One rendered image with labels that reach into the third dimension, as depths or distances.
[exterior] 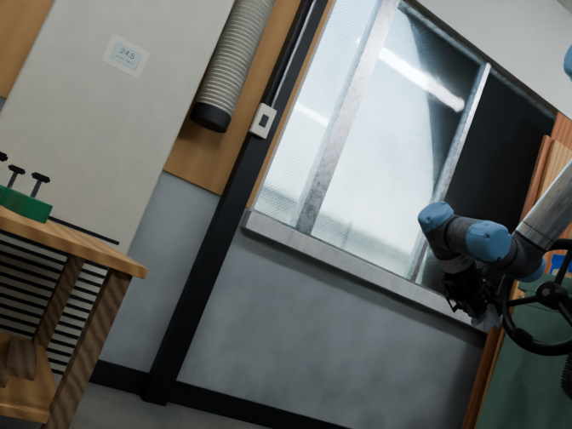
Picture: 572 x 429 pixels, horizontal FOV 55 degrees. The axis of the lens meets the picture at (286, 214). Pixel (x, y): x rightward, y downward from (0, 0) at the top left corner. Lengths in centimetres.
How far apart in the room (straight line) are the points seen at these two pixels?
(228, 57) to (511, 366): 145
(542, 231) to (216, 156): 144
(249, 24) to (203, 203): 73
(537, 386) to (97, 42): 165
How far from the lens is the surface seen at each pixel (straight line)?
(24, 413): 129
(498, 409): 169
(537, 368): 165
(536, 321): 168
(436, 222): 118
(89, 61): 193
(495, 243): 112
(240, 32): 222
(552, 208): 121
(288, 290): 249
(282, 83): 235
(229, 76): 217
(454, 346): 316
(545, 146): 339
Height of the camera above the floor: 59
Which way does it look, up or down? 7 degrees up
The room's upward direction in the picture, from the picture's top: 21 degrees clockwise
